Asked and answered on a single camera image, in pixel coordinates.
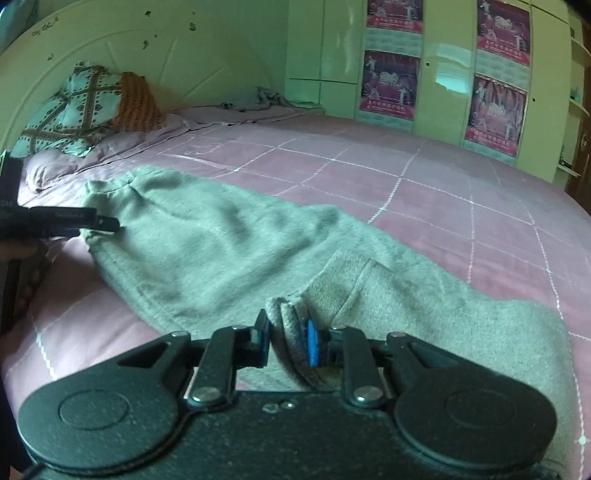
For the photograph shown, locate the person's left hand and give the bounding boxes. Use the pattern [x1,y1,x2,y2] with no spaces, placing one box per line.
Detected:
[0,241,42,263]

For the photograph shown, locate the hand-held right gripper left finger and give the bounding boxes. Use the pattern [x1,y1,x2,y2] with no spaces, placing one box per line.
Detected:
[117,309,273,412]

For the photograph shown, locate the pale green headboard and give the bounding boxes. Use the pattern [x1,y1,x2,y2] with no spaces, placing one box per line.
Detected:
[0,0,291,155]

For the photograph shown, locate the red wall poster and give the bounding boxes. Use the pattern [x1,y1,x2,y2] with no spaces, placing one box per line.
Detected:
[359,49,422,123]
[463,73,529,158]
[475,0,533,75]
[366,0,426,49]

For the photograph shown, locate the pale green wardrobe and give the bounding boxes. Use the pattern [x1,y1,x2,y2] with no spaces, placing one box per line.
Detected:
[283,0,591,186]

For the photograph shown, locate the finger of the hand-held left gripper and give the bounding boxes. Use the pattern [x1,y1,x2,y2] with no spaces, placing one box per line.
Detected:
[78,215,122,234]

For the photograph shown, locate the crumpled grey cloth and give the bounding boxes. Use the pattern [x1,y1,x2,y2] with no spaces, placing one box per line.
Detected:
[218,86,302,114]

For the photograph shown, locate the pink pillow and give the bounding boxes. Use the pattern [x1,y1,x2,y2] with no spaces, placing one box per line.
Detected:
[24,131,151,193]

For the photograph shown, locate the teal diamond patterned pillow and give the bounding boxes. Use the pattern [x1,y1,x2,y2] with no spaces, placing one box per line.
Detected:
[8,61,124,158]

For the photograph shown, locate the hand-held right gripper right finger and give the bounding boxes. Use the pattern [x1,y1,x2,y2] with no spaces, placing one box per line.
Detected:
[305,318,462,411]

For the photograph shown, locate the orange patterned pillow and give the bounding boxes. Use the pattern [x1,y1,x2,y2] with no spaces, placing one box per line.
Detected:
[112,71,168,134]

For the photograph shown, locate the grey pants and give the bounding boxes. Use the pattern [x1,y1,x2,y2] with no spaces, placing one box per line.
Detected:
[79,165,579,480]

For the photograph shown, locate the bed with pink checked sheet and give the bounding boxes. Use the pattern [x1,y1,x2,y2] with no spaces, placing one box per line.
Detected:
[0,110,591,480]

